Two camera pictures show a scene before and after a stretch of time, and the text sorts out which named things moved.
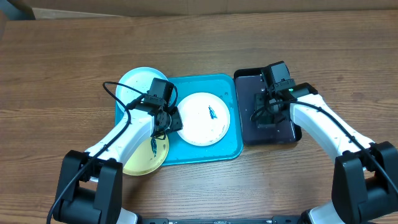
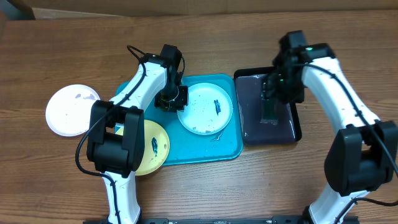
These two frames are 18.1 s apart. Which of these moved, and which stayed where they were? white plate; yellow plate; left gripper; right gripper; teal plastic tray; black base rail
Moved: right gripper; left gripper; white plate
Stayed: teal plastic tray; black base rail; yellow plate
